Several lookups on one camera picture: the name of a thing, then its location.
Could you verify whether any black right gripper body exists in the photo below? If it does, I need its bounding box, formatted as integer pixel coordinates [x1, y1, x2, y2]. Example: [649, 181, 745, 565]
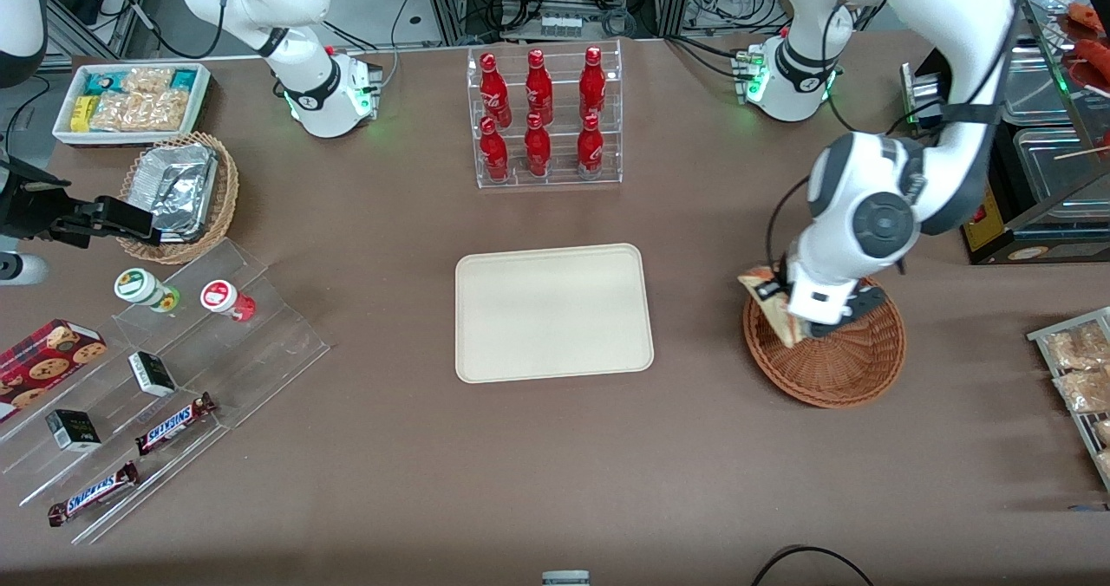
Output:
[0, 160, 72, 242]

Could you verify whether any sandwich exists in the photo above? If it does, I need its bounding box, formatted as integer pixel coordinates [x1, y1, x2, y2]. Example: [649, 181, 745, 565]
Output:
[737, 265, 809, 349]

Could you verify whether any brown wicker basket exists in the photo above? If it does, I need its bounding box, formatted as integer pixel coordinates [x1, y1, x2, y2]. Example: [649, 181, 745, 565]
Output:
[742, 265, 908, 410]

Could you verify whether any light tan wicker basket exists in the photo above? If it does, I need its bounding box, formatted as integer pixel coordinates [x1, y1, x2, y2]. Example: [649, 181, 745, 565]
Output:
[115, 132, 240, 265]

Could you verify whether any cream plastic tray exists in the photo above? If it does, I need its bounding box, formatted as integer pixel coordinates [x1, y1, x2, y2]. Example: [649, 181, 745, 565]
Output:
[454, 243, 655, 385]

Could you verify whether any stack of foil trays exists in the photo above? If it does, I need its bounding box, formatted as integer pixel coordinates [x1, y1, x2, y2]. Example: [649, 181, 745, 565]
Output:
[130, 142, 219, 242]

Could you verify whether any green lidded cup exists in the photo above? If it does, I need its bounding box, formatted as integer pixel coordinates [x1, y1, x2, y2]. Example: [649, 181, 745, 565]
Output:
[114, 268, 181, 313]

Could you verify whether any white plastic snack bin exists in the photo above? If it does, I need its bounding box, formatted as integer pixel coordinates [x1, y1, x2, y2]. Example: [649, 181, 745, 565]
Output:
[52, 62, 212, 148]

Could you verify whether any clear bag of puffed snacks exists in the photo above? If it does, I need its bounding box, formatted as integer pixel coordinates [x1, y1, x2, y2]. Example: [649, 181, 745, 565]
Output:
[121, 68, 174, 94]
[91, 90, 190, 133]

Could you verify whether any red lidded cup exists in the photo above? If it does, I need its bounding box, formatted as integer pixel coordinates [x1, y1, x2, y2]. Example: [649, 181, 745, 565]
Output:
[200, 280, 257, 322]

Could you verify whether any red cookie box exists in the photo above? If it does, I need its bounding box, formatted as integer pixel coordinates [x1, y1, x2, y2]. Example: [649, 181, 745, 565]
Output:
[0, 318, 108, 424]

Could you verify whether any small black carton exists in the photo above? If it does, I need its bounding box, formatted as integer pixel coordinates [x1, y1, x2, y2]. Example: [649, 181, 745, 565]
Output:
[128, 351, 178, 398]
[45, 409, 102, 453]

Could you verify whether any clear acrylic stepped display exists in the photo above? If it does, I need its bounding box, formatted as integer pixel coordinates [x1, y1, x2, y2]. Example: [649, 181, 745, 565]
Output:
[0, 238, 332, 545]

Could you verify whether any Snickers chocolate bar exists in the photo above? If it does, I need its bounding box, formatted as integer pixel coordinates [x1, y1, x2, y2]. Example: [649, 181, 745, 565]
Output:
[134, 393, 218, 457]
[48, 462, 140, 528]

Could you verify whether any black food warmer cabinet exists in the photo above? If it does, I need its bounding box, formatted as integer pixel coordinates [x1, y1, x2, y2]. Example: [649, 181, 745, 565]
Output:
[900, 0, 1110, 266]

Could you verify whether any red cola bottle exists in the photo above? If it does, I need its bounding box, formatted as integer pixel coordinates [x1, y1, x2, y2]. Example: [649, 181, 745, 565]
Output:
[479, 51, 513, 127]
[579, 45, 607, 120]
[480, 116, 511, 183]
[524, 113, 552, 178]
[577, 113, 605, 179]
[525, 48, 554, 126]

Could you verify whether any clear acrylic bottle rack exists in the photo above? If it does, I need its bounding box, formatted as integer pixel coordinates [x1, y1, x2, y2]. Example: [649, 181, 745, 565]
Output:
[467, 40, 624, 190]

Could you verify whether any steel food pan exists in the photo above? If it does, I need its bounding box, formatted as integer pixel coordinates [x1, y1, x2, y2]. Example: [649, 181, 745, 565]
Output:
[997, 44, 1076, 127]
[1013, 127, 1110, 223]

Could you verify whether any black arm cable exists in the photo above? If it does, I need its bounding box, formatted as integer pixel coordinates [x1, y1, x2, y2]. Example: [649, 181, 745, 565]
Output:
[763, 174, 816, 275]

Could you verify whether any grey wire snack shelf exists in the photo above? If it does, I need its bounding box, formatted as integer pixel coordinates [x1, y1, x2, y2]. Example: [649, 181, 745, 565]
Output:
[1027, 306, 1110, 492]

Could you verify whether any black floor cable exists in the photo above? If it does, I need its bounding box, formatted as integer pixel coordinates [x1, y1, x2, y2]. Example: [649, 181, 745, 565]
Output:
[750, 545, 877, 586]

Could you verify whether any aluminium frame rack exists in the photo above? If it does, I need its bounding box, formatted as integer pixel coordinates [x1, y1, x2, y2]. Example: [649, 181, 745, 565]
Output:
[416, 0, 695, 45]

